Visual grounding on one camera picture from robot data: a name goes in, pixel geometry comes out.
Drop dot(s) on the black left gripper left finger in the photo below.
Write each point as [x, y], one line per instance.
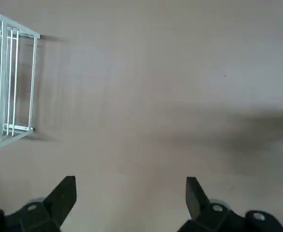
[59, 203]

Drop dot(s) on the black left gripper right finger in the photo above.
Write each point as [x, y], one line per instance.
[199, 205]

